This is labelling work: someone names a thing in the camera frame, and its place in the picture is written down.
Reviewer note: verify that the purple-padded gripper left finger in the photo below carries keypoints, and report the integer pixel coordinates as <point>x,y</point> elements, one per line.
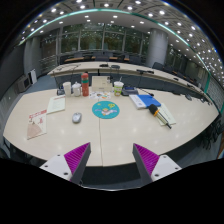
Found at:
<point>69,166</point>

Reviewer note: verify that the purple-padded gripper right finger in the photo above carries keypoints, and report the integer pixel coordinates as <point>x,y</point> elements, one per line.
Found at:
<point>151,166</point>

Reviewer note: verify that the grey computer mouse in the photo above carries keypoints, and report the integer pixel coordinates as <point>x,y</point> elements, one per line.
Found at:
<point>76,118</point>

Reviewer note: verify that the round teal mouse pad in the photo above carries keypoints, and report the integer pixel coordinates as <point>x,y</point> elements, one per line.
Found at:
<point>105,109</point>

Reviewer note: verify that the orange and pink booklet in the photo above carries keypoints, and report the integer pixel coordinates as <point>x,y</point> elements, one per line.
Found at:
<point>37,124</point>

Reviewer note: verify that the light green paper sheet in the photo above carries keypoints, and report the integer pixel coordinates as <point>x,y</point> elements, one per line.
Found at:
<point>167,114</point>

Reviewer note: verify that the white paper sheet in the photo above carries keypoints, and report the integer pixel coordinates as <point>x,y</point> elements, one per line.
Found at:
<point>56,104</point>

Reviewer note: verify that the blue folder with papers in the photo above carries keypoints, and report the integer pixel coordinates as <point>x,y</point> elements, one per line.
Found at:
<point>144,101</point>

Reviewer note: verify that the colourful sticker sheet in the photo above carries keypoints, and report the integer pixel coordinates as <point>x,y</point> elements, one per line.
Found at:
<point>100,95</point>

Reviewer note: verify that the white lidded mug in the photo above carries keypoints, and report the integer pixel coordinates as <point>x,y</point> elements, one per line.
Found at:
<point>76,87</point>

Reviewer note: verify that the white paper cup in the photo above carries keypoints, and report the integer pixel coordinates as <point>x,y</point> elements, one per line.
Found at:
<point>67,88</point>

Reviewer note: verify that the beige cardboard box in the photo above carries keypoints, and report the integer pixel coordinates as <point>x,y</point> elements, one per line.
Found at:
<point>101,84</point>

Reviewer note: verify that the green and white drink cup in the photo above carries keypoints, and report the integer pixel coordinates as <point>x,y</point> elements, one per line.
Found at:
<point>118,85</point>

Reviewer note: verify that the long curved conference desk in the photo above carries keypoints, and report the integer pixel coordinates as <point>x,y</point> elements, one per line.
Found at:
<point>121,69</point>

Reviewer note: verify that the red thermos bottle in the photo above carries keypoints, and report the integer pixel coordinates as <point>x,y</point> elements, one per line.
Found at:
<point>85,84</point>

